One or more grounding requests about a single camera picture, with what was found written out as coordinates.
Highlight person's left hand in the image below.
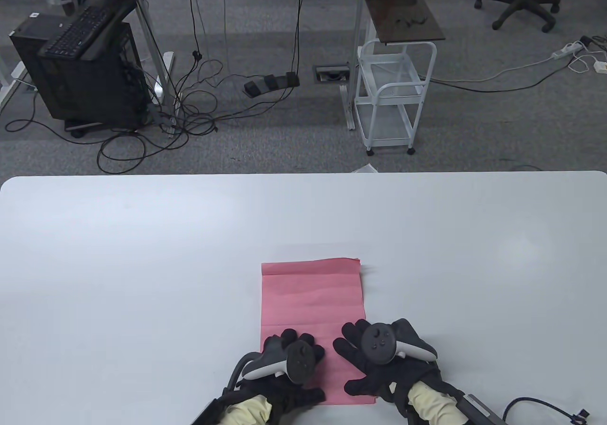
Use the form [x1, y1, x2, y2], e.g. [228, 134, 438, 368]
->
[237, 329, 325, 414]

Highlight person's right hand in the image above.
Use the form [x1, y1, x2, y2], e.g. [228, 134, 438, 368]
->
[333, 319, 441, 403]

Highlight pink paper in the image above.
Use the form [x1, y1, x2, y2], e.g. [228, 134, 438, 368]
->
[260, 258, 377, 406]

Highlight person's left forearm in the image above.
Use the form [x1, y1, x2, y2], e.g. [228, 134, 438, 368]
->
[223, 395, 273, 425]

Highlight black white hand controller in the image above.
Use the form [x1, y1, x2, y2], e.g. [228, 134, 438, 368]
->
[223, 340, 316, 397]
[361, 322, 438, 365]

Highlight metal floor socket box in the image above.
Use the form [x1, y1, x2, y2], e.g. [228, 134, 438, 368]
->
[314, 65, 350, 83]

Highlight black foot pedal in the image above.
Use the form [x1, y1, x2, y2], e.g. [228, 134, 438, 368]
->
[243, 72, 301, 97]

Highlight dark brown board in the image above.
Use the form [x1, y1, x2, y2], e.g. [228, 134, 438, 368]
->
[364, 0, 446, 46]

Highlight black computer tower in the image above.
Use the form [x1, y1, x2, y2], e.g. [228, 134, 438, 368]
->
[9, 0, 151, 139]

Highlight white power strip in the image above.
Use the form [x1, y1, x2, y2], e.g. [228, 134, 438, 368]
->
[551, 41, 585, 60]

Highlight metal desk leg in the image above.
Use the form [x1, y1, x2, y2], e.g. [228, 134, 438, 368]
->
[105, 0, 176, 134]

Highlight black keyboard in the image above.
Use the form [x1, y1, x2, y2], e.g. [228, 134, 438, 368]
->
[38, 5, 114, 60]

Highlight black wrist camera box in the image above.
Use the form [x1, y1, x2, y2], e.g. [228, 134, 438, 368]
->
[458, 394, 508, 425]
[192, 399, 223, 425]

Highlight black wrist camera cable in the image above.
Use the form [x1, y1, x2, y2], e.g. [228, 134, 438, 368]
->
[503, 398, 591, 425]

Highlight white wire cart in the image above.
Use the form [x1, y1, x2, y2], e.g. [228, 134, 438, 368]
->
[353, 38, 438, 156]

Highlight long dark floor cable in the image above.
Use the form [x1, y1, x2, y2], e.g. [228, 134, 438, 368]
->
[429, 57, 577, 93]

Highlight black floor cables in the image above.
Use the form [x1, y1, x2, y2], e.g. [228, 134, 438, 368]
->
[5, 0, 316, 175]

